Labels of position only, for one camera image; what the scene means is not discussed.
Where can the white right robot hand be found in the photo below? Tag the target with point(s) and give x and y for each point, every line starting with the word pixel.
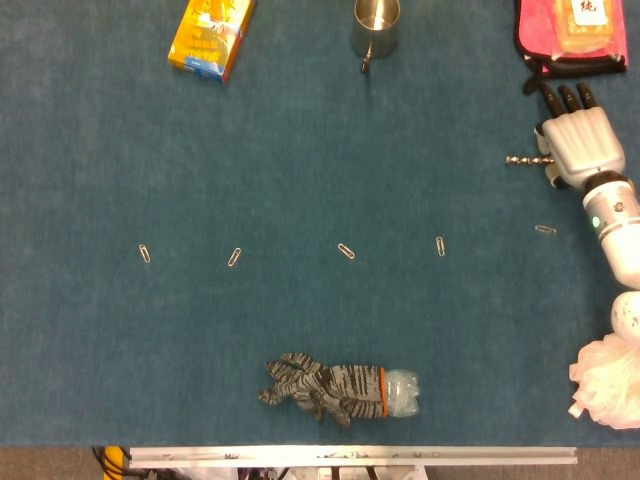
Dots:
pixel 585 140

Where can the small metal chain piece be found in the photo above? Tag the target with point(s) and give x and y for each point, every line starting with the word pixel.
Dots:
pixel 525 160

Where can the pale pink bath loofah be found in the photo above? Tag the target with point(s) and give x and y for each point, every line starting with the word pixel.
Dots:
pixel 610 385

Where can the yellow orange snack box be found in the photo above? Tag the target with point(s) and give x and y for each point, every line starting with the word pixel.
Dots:
pixel 210 40

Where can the pink cloth with black trim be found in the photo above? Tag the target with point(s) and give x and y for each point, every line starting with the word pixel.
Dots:
pixel 535 30

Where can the clear crushed plastic bottle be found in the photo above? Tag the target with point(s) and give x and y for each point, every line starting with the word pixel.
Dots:
pixel 402 392

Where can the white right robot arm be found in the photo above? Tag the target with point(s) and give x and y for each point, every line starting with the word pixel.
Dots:
pixel 617 225

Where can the clear bag of biscuits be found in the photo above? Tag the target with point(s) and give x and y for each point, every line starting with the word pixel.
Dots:
pixel 582 30

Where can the stainless steel cup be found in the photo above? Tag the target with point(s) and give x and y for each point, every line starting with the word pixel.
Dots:
pixel 375 35

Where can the grey black striped glove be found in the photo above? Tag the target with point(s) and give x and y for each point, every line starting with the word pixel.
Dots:
pixel 350 390

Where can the paperclip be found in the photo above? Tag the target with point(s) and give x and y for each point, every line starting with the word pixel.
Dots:
pixel 545 230
pixel 234 257
pixel 440 246
pixel 145 253
pixel 346 251

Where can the aluminium profile rail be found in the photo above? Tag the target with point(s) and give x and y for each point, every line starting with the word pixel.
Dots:
pixel 350 457

